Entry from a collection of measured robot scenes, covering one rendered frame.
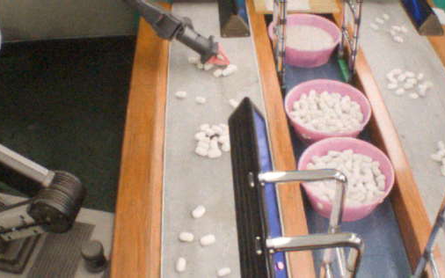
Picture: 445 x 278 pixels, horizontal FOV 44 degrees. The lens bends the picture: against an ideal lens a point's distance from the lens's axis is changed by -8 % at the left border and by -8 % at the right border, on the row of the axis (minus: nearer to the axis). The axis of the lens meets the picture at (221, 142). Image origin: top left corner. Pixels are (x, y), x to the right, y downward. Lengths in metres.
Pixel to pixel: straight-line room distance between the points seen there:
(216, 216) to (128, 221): 0.22
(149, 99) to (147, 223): 0.50
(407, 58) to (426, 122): 0.36
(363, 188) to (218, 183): 0.39
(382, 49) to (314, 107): 0.46
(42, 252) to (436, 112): 1.32
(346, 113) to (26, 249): 1.08
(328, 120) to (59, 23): 2.12
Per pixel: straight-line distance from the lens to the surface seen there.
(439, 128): 1.83
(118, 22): 3.42
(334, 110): 1.81
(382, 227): 1.57
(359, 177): 1.59
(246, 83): 1.89
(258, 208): 0.99
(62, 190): 1.54
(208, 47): 1.90
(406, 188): 1.56
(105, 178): 2.68
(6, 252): 1.80
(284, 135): 1.66
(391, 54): 2.12
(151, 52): 2.03
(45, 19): 3.52
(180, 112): 1.78
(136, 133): 1.69
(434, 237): 1.28
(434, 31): 1.67
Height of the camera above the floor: 1.85
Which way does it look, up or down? 42 degrees down
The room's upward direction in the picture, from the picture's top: 2 degrees counter-clockwise
